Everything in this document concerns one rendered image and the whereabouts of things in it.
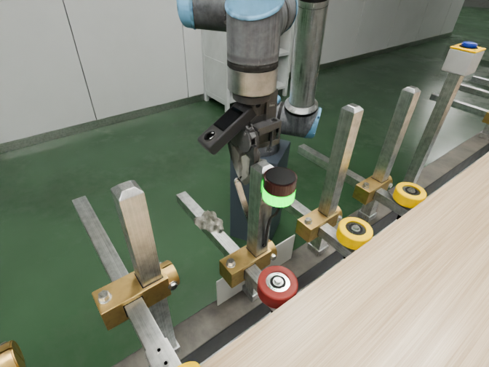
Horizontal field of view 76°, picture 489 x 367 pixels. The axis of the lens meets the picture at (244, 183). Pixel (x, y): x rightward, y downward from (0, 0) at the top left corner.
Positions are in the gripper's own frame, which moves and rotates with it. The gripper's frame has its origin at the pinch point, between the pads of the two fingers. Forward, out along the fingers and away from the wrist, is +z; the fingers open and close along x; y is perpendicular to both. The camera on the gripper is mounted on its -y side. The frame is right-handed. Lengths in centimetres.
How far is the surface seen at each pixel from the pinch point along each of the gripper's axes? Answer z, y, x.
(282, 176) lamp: -9.0, -0.8, -12.9
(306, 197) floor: 104, 109, 64
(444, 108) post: -1, 73, -10
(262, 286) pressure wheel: 11.1, -8.5, -18.0
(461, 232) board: 12, 40, -35
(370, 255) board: 12.1, 15.9, -26.0
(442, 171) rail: 33, 99, -11
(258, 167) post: -8.7, -2.0, -7.7
